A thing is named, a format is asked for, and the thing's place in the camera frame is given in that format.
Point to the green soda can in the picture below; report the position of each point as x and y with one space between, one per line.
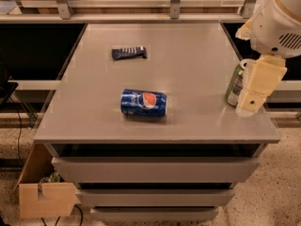
235 85

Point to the dark blue snack bag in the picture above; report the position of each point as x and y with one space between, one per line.
129 53

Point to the blue pepsi can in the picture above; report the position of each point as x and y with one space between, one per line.
143 103

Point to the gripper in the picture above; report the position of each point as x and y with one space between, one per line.
273 27

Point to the grey drawer cabinet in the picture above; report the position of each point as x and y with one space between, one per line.
182 166

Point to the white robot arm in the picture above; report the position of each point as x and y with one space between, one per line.
274 31

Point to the cardboard box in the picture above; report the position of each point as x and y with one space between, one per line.
38 198

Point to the metal shelf frame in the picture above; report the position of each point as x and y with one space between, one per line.
125 11

